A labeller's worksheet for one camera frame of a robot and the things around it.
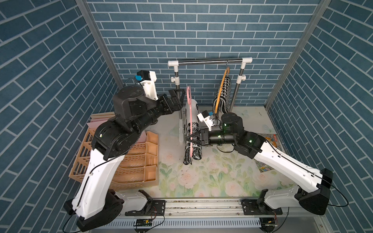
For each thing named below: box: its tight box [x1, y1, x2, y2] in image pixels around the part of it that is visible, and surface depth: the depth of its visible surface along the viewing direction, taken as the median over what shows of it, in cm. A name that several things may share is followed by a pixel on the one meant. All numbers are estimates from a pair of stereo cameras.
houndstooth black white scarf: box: [212, 76, 232, 117], surface depth 86 cm
